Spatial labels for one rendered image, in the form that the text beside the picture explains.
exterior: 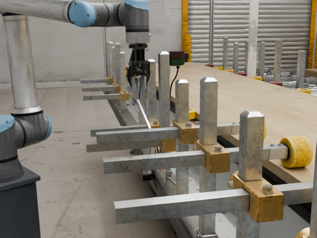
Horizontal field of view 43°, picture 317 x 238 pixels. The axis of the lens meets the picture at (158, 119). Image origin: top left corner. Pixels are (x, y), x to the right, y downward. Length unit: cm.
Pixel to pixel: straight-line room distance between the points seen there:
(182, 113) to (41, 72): 801
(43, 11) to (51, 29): 747
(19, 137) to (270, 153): 123
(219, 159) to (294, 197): 23
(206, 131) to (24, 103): 116
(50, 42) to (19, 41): 714
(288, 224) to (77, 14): 97
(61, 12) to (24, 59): 48
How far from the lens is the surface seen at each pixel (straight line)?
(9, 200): 193
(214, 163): 96
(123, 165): 94
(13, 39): 197
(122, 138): 118
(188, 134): 119
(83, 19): 148
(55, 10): 158
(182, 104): 124
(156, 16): 927
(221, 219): 142
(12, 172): 192
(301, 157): 107
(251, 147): 78
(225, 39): 386
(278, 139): 136
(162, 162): 96
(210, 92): 99
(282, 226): 117
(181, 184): 131
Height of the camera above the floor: 126
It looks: 13 degrees down
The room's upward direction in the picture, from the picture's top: 1 degrees counter-clockwise
